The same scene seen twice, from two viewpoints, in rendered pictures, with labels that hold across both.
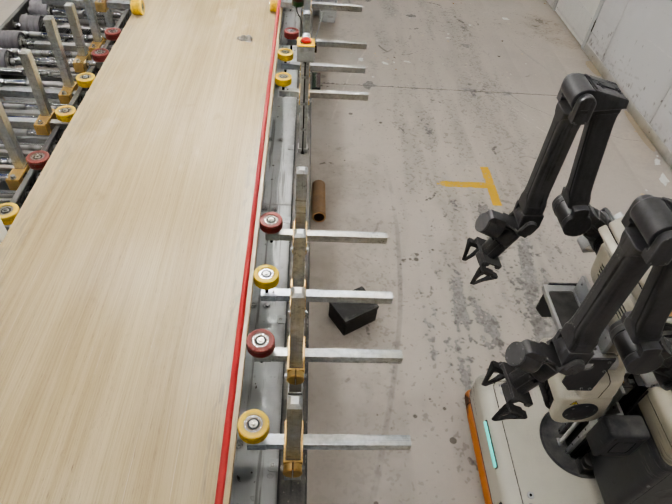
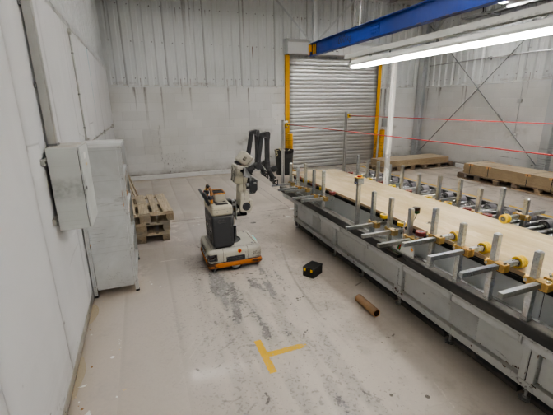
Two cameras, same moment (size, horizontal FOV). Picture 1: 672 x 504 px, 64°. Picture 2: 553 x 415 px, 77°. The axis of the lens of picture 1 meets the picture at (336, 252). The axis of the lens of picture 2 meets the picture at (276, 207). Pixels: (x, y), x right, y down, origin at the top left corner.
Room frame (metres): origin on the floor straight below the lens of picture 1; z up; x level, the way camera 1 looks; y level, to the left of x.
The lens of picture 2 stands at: (5.16, -1.48, 1.91)
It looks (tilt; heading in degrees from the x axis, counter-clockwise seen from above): 16 degrees down; 165
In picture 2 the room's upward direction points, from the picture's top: 1 degrees counter-clockwise
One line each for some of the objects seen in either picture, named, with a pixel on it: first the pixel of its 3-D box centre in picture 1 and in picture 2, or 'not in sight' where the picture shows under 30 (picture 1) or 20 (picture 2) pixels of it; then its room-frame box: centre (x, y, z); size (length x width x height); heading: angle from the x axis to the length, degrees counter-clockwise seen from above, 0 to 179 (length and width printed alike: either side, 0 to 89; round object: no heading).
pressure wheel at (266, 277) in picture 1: (266, 284); not in sight; (1.11, 0.21, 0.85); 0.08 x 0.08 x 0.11
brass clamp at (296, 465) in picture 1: (293, 448); not in sight; (0.60, 0.06, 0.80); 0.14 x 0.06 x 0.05; 6
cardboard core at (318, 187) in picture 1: (318, 200); (367, 305); (2.48, 0.14, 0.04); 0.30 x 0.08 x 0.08; 6
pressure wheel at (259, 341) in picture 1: (261, 350); not in sight; (0.86, 0.19, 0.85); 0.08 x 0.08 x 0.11
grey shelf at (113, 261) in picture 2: not in sight; (109, 213); (1.05, -2.31, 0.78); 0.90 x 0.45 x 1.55; 6
